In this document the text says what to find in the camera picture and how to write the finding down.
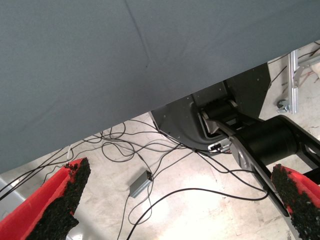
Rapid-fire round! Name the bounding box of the long black floor cable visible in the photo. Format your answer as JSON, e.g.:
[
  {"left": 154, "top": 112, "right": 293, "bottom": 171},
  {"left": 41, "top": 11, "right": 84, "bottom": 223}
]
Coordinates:
[{"left": 116, "top": 187, "right": 270, "bottom": 240}]

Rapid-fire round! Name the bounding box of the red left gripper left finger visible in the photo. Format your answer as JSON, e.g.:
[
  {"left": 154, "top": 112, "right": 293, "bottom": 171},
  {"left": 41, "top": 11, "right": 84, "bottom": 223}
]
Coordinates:
[{"left": 0, "top": 157, "right": 92, "bottom": 240}]

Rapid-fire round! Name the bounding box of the aluminium frame post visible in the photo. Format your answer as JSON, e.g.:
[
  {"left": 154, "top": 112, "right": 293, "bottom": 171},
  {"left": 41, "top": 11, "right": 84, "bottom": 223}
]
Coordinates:
[{"left": 287, "top": 49, "right": 300, "bottom": 115}]

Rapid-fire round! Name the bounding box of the dark grey robot base chassis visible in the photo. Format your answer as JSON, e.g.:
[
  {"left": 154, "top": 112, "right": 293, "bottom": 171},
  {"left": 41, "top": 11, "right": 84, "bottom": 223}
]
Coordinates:
[{"left": 149, "top": 62, "right": 272, "bottom": 157}]

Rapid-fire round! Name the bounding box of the small grey adapter box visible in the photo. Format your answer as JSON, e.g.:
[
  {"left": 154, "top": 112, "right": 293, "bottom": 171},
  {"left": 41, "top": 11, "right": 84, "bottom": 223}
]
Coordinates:
[{"left": 129, "top": 170, "right": 154, "bottom": 198}]

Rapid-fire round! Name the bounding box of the grey caster wheel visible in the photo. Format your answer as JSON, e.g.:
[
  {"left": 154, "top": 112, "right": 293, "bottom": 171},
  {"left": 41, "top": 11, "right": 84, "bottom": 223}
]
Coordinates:
[{"left": 276, "top": 99, "right": 291, "bottom": 113}]

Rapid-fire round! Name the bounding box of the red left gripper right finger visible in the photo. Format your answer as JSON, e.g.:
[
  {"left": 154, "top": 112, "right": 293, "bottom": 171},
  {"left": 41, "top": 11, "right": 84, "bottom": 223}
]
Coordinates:
[{"left": 271, "top": 163, "right": 320, "bottom": 240}]

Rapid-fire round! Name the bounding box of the black robot torso link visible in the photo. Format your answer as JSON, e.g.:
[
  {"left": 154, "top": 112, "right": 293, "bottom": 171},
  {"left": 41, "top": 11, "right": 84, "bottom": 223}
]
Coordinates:
[{"left": 199, "top": 98, "right": 320, "bottom": 218}]

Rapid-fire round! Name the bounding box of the thin black floor cable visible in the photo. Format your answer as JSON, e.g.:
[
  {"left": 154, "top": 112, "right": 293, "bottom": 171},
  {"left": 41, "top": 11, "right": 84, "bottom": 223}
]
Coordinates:
[{"left": 0, "top": 147, "right": 73, "bottom": 201}]

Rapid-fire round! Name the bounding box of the looped black floor cable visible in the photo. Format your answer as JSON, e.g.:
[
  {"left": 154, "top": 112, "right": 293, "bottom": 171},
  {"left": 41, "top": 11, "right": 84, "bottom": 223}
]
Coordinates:
[{"left": 101, "top": 119, "right": 187, "bottom": 163}]

